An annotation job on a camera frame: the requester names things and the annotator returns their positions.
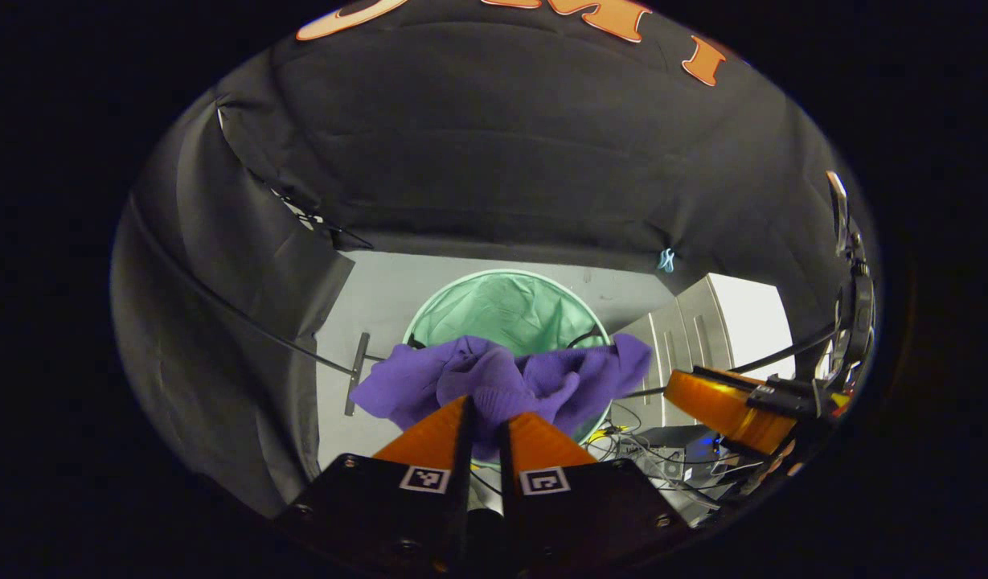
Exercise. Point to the green laundry hamper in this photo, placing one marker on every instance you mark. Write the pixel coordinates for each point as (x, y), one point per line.
(506, 314)

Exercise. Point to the black metal clothes rack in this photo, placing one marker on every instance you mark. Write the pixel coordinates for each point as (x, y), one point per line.
(357, 378)

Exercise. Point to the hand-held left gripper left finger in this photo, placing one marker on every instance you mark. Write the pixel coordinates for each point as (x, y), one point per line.
(413, 507)

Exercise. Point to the white cabinet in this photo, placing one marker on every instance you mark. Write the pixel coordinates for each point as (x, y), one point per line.
(751, 322)

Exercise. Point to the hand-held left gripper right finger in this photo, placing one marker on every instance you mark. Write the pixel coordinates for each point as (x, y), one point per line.
(574, 515)

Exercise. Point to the black backdrop cloth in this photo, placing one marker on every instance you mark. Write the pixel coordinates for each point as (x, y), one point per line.
(502, 161)

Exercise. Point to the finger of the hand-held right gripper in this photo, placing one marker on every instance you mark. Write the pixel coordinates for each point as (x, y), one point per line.
(719, 406)

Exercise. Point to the light blue clip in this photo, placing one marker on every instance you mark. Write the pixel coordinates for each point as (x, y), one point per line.
(665, 259)

